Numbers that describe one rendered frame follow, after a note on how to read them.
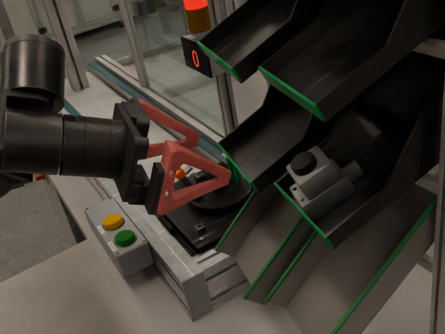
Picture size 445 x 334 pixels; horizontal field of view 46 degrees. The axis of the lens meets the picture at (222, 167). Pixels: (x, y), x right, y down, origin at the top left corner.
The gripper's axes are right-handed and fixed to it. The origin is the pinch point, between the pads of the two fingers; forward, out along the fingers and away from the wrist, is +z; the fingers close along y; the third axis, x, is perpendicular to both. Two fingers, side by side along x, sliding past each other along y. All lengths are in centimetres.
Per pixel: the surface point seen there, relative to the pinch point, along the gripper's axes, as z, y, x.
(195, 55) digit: 20, 63, 2
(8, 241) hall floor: -8, 210, 145
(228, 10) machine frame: 52, 129, -3
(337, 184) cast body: 16.2, -1.7, 1.4
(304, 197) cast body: 13.6, -0.1, 4.1
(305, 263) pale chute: 22.2, 6.5, 17.9
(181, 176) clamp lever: 13.8, 40.6, 21.3
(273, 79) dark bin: 6.7, 2.5, -8.6
